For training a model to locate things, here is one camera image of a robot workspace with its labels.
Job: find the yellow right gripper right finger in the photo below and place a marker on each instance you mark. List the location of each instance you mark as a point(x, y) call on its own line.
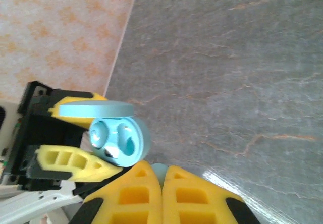
point(202, 203)

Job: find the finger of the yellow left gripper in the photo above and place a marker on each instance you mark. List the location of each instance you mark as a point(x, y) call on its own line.
point(83, 169)
point(75, 97)

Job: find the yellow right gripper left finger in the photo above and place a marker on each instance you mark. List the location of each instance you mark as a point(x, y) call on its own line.
point(126, 203)

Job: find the light blue foam cylinder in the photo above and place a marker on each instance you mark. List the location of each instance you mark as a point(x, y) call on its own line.
point(101, 109)

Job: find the white plastic bracket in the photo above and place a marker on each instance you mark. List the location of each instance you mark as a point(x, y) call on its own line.
point(38, 201)

